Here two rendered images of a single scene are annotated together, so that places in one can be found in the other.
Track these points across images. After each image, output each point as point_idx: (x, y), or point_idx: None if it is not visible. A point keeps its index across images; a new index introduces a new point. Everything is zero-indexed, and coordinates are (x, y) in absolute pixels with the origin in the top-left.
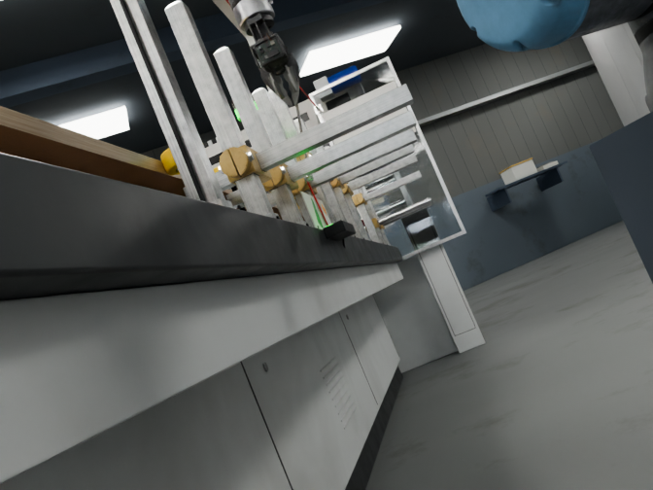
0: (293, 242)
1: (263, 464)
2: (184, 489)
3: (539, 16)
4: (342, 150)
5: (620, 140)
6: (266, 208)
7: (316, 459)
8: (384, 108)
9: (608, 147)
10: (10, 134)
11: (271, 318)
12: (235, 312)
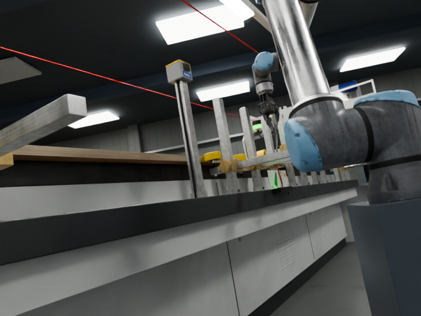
0: (240, 202)
1: (222, 280)
2: (177, 286)
3: (301, 165)
4: (284, 158)
5: (352, 209)
6: (234, 186)
7: (256, 281)
8: (289, 155)
9: (350, 209)
10: (136, 160)
11: (216, 235)
12: (193, 236)
